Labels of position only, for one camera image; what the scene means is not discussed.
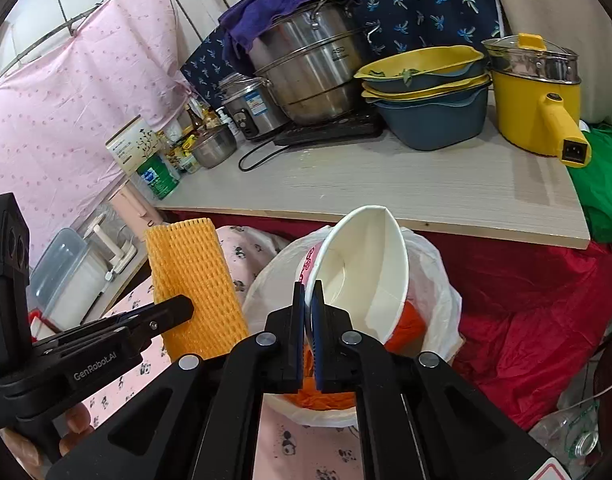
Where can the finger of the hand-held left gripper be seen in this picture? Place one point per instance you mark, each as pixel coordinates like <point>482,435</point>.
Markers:
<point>86,330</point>
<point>171,310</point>

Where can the orange foam fruit net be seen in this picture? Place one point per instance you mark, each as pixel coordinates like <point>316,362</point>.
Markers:
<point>196,270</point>

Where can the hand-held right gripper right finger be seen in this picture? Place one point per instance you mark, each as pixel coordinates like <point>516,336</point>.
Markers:
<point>320,355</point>

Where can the white dish box clear lid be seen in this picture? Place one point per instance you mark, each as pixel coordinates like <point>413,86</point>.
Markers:
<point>71,280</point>

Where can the dark sauce bottle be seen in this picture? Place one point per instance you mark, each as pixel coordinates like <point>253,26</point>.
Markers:
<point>197,115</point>

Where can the small steel pot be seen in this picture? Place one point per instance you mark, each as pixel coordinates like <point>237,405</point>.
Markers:
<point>213,147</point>

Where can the person's left hand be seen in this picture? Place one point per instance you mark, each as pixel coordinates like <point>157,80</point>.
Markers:
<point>78,425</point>

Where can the yellow label jar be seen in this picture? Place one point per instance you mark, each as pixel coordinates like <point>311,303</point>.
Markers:
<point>187,144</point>

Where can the navy printed cloth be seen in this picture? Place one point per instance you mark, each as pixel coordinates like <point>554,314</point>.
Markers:
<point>436,0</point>

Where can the green cloth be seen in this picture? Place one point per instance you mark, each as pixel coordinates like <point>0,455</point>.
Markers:
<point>606,190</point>

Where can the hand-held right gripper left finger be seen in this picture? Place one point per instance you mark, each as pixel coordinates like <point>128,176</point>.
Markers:
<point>298,350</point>

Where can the large steel steamer pot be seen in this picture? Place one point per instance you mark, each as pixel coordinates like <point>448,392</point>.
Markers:
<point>316,60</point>

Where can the maroon cloth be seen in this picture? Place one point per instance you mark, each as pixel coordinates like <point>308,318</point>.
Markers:
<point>611,375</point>

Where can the white pump bottle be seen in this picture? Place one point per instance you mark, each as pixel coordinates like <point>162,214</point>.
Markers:
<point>223,117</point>

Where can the blue basin yellow rim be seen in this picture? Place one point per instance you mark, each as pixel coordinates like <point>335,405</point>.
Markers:
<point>386,96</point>
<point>426,62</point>

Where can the trash bin with white liner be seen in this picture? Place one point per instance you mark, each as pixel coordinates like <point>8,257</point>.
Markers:
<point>436,285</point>

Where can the green tin can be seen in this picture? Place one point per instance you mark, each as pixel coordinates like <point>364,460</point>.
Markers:
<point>158,177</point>

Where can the black induction cooker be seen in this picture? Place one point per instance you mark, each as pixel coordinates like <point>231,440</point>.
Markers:
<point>331,130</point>

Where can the yellow electric pot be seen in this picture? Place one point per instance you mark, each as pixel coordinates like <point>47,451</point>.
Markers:
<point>521,105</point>

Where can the pink dotted curtain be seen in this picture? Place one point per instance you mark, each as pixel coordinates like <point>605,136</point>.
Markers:
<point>86,110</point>

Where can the beige box with plant print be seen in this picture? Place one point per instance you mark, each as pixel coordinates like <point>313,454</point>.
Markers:
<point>131,145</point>

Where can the purple towel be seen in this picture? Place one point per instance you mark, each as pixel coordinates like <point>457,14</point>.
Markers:
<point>271,0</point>

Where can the red cloth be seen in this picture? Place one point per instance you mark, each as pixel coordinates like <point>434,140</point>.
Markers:
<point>511,320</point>

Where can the pink electric kettle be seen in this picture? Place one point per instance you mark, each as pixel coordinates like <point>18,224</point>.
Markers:
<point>136,205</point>

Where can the clear plastic bottle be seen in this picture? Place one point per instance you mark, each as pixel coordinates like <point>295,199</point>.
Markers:
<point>581,440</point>

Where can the steel rice cooker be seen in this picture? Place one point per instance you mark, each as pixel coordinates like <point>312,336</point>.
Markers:
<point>253,107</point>

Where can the large blue basin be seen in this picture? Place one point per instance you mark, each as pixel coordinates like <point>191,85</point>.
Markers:
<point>436,125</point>

